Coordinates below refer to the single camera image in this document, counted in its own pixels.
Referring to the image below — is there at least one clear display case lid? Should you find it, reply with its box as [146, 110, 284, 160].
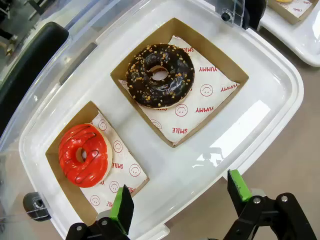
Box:
[0, 0, 247, 226]

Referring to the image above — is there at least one green-padded left gripper left finger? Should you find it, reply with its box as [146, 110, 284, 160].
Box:
[66, 184, 135, 240]

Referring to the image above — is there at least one printed paper under red donut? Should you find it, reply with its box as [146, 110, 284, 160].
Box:
[79, 111, 148, 213]

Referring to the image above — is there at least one black lid handle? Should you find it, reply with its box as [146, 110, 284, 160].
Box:
[0, 21, 70, 137]

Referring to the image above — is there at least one chocolate donut with nut bits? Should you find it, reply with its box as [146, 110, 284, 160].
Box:
[125, 43, 196, 110]

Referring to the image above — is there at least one printed paper under yellow donut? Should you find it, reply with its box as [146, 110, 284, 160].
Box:
[277, 0, 312, 19]

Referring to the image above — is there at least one printed paper under chocolate donut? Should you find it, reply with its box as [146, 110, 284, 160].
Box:
[117, 35, 240, 146]

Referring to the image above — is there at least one green-padded left gripper right finger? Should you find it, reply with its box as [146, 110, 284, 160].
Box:
[223, 169, 318, 240]

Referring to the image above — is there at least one red glazed donut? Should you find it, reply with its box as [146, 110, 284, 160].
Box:
[58, 123, 113, 189]

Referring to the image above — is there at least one cardboard box of yellow donut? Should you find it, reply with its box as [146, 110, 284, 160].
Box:
[266, 0, 319, 25]

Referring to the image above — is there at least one white display case base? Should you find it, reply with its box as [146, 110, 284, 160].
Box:
[258, 0, 320, 68]
[18, 0, 305, 240]

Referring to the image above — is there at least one cardboard box of chocolate donut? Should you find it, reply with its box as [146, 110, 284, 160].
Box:
[109, 17, 250, 149]

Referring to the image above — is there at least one cardboard box of red donut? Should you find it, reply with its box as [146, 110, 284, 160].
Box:
[44, 100, 150, 225]

